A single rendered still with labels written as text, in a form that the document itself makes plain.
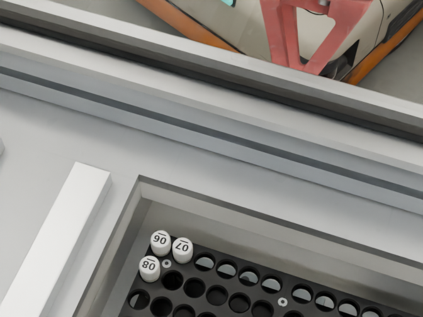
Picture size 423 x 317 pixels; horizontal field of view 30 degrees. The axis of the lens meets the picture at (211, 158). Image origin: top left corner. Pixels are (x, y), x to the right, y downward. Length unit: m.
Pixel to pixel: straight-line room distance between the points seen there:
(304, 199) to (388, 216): 0.05
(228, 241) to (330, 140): 0.16
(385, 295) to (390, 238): 0.11
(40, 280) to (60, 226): 0.03
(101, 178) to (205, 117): 0.07
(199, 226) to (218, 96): 0.15
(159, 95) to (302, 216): 0.11
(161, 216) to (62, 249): 0.15
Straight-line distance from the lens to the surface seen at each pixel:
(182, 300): 0.47
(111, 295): 0.55
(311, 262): 0.56
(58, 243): 0.43
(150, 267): 0.47
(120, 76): 0.45
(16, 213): 0.46
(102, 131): 0.48
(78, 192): 0.45
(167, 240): 0.48
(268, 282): 0.54
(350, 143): 0.43
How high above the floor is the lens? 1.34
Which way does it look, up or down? 58 degrees down
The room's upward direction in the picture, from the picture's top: 1 degrees clockwise
